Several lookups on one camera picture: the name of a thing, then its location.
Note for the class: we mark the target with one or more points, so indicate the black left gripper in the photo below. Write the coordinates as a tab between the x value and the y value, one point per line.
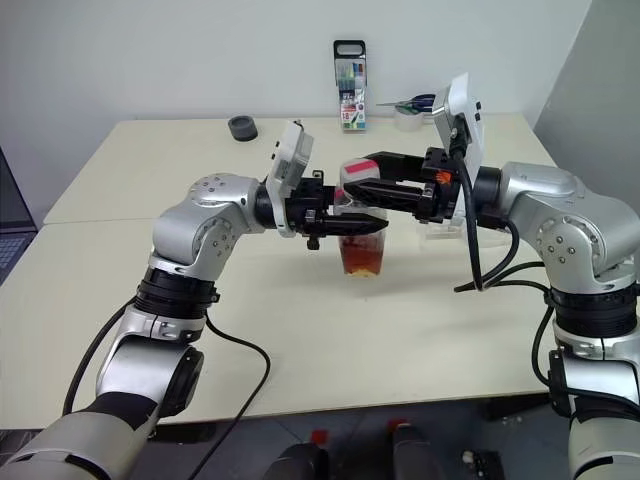
307	200

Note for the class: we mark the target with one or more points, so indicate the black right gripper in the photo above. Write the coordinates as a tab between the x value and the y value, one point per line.
437	200

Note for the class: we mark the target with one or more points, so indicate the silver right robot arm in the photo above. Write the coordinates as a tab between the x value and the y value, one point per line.
565	215

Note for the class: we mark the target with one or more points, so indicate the clear tape roll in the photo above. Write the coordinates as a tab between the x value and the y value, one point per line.
407	122

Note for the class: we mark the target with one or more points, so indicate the marker pen pack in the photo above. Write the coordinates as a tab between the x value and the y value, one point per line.
351	90

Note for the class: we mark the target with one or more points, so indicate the dark grey round cap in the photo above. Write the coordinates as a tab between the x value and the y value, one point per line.
242	127

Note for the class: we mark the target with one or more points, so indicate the black block with white spots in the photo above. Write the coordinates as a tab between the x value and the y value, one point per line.
482	467

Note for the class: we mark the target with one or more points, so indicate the dark grey laptop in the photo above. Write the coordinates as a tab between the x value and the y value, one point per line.
12	220

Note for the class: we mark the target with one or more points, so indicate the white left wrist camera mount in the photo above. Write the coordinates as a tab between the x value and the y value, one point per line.
290	155

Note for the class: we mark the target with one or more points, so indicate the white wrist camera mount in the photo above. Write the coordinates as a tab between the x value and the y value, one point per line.
465	100
290	155

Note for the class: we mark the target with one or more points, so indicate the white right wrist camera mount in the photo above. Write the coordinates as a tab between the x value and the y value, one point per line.
465	100

